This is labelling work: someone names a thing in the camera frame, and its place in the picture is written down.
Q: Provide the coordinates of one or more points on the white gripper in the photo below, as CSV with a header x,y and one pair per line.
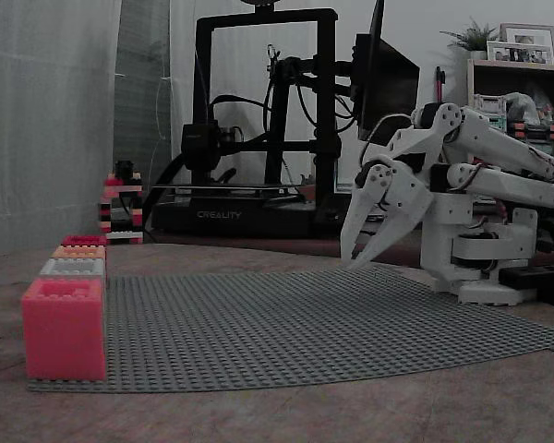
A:
x,y
408,193

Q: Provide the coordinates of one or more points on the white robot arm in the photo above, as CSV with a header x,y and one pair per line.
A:
x,y
498,184

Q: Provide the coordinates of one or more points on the grey studded baseplate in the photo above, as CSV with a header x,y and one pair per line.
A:
x,y
281,337

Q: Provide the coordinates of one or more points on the red black brick tower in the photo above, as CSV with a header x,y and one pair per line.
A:
x,y
120,212

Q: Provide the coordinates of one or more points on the red brick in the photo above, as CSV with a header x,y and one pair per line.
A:
x,y
84,240

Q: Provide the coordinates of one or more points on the orange brick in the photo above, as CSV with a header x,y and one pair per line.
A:
x,y
78,252

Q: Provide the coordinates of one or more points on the grey brick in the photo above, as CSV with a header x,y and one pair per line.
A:
x,y
71,267

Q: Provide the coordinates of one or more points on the large pink brick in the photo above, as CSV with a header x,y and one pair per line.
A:
x,y
64,332

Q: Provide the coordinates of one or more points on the black Creality 3D printer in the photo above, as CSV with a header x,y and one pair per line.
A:
x,y
258,217

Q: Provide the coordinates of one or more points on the black computer monitor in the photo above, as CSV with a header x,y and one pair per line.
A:
x,y
388,87

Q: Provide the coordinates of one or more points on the red and black pen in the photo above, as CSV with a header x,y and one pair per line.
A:
x,y
439,85

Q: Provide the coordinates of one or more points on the white and green crate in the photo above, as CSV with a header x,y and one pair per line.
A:
x,y
489,108

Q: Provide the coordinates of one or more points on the black power strip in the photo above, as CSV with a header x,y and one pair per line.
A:
x,y
531,277

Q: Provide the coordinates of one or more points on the clear plastic bag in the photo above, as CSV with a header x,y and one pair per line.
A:
x,y
531,106

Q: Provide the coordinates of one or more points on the wooden shelf unit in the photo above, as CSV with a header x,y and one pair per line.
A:
x,y
517,76

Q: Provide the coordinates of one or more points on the potted green plant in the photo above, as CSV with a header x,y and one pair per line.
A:
x,y
473,37

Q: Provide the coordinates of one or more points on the white sheer curtain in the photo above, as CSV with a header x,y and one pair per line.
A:
x,y
46,129

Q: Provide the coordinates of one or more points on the small white picture frame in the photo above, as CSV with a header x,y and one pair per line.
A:
x,y
519,54

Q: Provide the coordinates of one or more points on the large white picture frame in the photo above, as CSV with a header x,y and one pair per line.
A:
x,y
531,36

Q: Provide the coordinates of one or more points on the black camera on tower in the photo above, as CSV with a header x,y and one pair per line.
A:
x,y
124,168

